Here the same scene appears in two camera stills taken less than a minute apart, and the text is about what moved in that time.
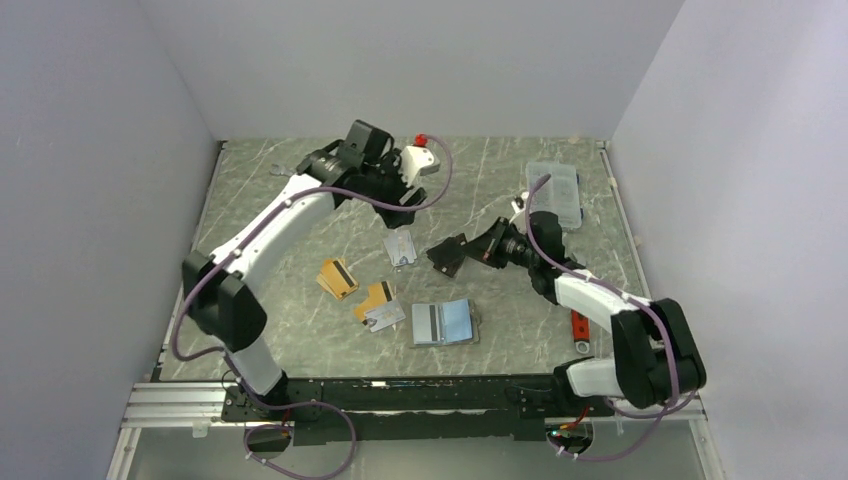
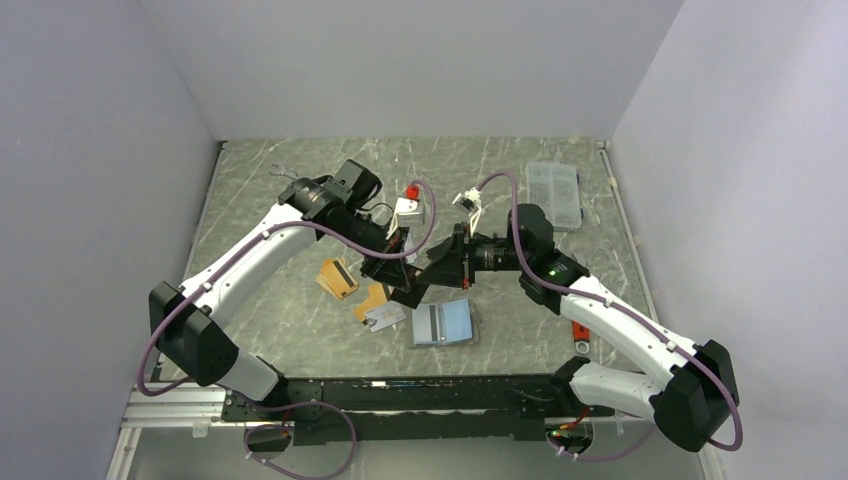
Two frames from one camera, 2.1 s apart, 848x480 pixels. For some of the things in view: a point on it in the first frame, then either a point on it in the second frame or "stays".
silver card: [427, 323] stays
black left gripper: [392, 165] -> [392, 272]
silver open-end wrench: [280, 170] stays
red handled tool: [581, 331] stays
